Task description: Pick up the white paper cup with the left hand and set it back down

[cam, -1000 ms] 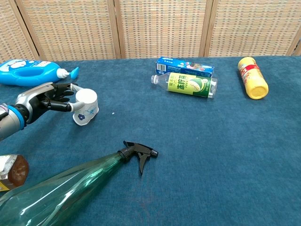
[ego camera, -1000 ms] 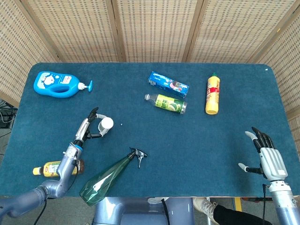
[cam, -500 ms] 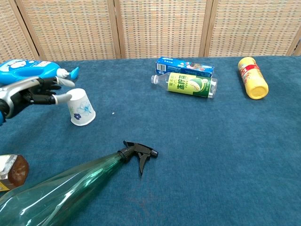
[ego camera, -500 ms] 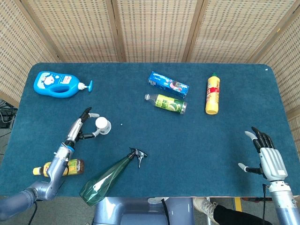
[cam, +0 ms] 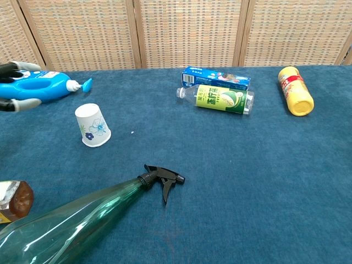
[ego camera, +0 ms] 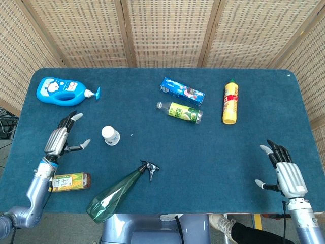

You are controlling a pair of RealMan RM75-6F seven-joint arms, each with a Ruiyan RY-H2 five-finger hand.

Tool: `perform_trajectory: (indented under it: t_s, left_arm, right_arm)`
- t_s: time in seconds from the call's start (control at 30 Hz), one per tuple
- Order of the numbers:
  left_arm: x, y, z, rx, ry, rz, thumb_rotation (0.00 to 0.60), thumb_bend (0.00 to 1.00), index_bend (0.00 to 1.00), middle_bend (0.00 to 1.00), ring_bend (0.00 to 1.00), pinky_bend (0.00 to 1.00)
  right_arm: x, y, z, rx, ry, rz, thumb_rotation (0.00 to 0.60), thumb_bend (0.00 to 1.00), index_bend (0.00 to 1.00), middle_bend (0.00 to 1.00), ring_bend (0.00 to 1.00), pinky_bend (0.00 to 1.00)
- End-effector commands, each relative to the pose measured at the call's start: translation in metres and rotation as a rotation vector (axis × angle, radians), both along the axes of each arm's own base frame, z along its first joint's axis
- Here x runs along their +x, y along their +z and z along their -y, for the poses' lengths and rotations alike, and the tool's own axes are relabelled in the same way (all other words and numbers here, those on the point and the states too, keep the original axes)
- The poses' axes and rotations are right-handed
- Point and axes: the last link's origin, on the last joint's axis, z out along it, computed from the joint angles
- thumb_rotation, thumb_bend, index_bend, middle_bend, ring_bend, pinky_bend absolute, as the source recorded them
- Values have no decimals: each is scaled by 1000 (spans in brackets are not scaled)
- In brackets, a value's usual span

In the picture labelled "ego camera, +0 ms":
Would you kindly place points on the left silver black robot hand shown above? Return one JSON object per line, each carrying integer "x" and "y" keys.
{"x": 56, "y": 139}

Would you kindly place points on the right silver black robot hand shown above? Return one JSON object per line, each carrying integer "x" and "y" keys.
{"x": 290, "y": 178}

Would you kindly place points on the white paper cup green print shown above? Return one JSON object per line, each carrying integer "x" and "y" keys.
{"x": 109, "y": 136}

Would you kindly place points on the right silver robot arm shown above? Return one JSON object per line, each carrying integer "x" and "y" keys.
{"x": 304, "y": 223}

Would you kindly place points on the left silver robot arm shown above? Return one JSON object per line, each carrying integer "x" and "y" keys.
{"x": 38, "y": 188}

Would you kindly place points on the blue pump detergent bottle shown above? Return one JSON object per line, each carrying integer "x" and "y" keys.
{"x": 50, "y": 86}

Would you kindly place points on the yellow floor tape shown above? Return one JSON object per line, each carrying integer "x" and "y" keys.
{"x": 258, "y": 221}

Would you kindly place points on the black trouser leg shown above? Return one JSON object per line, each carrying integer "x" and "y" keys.
{"x": 254, "y": 235}

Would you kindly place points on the green spray bottle black trigger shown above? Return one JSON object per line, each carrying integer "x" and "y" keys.
{"x": 111, "y": 193}

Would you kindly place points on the white sneaker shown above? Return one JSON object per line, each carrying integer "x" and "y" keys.
{"x": 219, "y": 223}

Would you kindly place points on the blue felt table cover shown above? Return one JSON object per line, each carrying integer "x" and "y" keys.
{"x": 203, "y": 157}

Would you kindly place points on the yellow squeeze bottle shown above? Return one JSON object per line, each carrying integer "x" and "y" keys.
{"x": 230, "y": 106}

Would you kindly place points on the clear bottle green label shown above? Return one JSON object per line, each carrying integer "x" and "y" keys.
{"x": 182, "y": 113}

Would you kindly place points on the silver blue robot torso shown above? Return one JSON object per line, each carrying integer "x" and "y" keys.
{"x": 152, "y": 231}

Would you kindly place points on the blue toothpaste box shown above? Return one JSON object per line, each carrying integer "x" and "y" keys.
{"x": 181, "y": 91}

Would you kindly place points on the woven bamboo folding screen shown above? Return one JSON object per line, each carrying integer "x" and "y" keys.
{"x": 167, "y": 33}

